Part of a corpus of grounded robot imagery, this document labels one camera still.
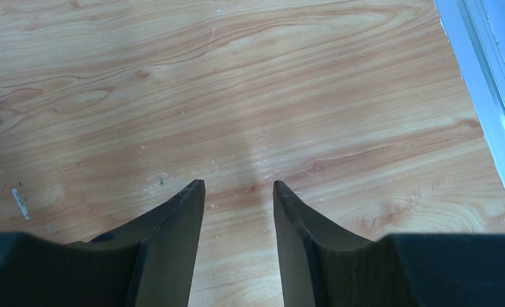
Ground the aluminium frame rail right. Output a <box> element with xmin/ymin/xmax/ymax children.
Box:
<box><xmin>434</xmin><ymin>1</ymin><xmax>505</xmax><ymax>188</ymax></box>

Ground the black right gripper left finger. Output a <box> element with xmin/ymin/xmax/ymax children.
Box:
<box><xmin>0</xmin><ymin>179</ymin><xmax>205</xmax><ymax>306</ymax></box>

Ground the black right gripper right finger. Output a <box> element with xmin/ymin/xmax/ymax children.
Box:
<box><xmin>273</xmin><ymin>180</ymin><xmax>505</xmax><ymax>306</ymax></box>

